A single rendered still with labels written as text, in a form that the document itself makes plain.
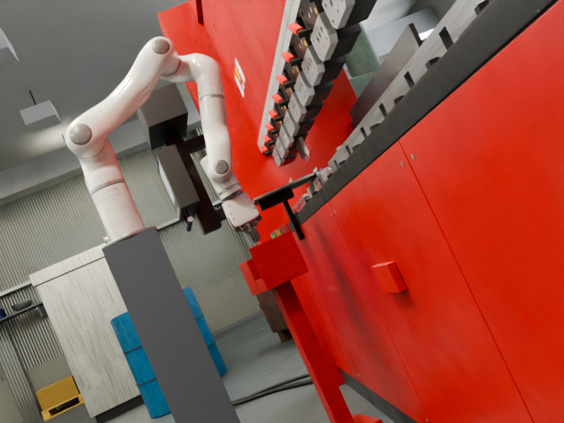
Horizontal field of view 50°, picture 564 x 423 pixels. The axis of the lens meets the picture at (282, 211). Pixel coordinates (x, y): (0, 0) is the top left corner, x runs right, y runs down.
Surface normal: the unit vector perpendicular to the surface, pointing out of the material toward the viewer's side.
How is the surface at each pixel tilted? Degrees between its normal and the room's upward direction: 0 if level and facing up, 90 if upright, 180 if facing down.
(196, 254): 90
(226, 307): 90
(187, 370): 90
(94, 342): 90
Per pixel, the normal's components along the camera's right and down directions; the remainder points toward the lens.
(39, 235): 0.15, -0.15
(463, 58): -0.90, 0.40
